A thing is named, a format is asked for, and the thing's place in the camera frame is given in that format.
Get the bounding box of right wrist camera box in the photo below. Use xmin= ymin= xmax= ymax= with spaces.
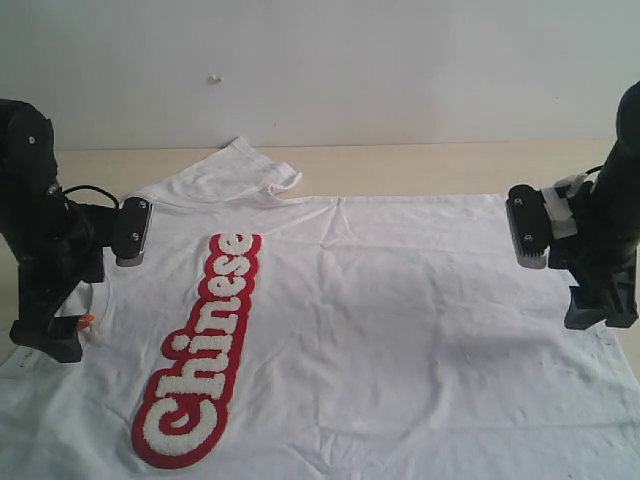
xmin=505 ymin=184 xmax=552 ymax=270

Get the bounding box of orange hang tag loop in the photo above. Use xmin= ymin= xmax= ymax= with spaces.
xmin=79 ymin=314 xmax=95 ymax=324

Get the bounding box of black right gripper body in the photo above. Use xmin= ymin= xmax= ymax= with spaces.
xmin=547 ymin=182 xmax=639 ymax=300

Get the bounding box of black left camera cable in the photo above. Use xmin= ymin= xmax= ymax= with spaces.
xmin=59 ymin=185 xmax=121 ymax=211

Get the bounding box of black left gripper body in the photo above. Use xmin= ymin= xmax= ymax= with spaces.
xmin=12 ymin=189 xmax=120 ymax=310

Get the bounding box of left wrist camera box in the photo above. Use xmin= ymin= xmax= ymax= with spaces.
xmin=110 ymin=197 xmax=153 ymax=267

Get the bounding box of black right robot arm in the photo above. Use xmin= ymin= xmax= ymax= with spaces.
xmin=550 ymin=84 xmax=639 ymax=330

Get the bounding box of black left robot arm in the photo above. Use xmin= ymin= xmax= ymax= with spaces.
xmin=1 ymin=99 xmax=119 ymax=364

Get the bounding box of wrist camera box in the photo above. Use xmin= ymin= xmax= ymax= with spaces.
xmin=110 ymin=197 xmax=153 ymax=267
xmin=505 ymin=184 xmax=552 ymax=270

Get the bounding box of white t-shirt red patch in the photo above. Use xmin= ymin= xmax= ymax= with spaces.
xmin=1 ymin=139 xmax=639 ymax=479

